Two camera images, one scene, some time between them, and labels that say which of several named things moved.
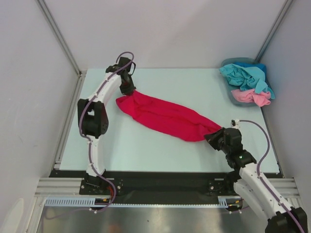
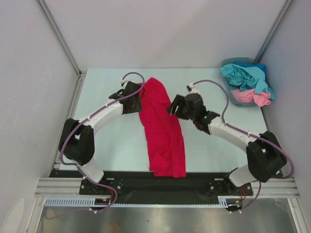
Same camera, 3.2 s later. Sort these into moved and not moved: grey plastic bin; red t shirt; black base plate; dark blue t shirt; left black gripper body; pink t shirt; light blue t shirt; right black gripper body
Moved: left black gripper body; red t shirt; right black gripper body
Not moved: pink t shirt; dark blue t shirt; black base plate; grey plastic bin; light blue t shirt
